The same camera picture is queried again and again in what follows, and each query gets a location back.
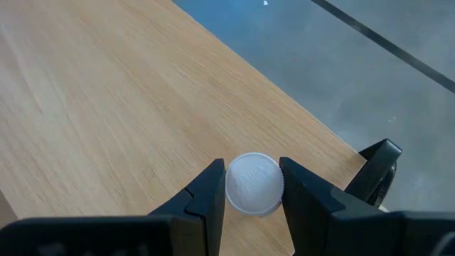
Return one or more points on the pink medicine bottle white cap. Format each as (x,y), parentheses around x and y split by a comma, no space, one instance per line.
(254,185)

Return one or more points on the wooden shelf black metal frame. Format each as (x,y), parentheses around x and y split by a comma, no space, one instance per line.
(142,106)

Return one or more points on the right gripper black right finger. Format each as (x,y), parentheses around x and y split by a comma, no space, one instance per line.
(313,213)

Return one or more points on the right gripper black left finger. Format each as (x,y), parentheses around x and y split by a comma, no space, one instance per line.
(202,213)

